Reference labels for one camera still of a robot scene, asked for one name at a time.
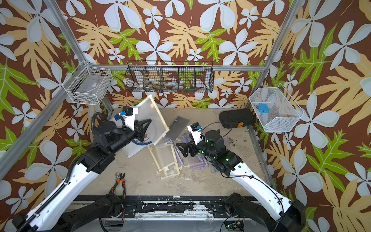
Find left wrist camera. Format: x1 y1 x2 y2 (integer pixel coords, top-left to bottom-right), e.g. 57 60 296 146
119 106 138 131

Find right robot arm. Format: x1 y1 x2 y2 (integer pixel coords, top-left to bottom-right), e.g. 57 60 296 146
176 130 305 232

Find black zippered case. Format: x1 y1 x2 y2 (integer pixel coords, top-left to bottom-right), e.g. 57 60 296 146
219 109 255 129

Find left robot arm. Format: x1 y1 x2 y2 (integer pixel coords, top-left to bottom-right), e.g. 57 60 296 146
12 113 152 232

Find orange handled pliers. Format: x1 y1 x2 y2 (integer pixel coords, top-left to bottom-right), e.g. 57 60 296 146
110 173 126 197

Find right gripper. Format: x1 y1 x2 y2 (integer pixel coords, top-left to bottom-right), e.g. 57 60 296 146
177 134 218 161

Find grey mesh pouch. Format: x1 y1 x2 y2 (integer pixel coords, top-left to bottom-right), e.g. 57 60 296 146
166 116 190 140

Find white wire basket left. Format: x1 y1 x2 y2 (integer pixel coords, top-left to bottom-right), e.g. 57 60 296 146
63 62 113 105

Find white mesh basket right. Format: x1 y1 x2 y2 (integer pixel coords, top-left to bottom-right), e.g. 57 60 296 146
249 85 304 133

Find black wire basket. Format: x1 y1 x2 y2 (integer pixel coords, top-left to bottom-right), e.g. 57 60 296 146
125 61 214 93

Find blue small object in basket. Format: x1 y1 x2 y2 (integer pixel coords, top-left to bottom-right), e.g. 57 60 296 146
257 103 270 114

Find white canvas tote bag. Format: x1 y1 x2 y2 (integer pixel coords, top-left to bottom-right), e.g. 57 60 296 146
105 104 166 159

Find purple mesh pouch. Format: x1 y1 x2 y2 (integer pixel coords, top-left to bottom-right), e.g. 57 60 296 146
164 132 212 171

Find cream mesh pouch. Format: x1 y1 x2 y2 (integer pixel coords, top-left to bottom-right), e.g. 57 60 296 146
135 95 170 145
147 141 180 179

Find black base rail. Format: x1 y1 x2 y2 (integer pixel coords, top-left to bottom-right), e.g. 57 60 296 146
95 195 253 218

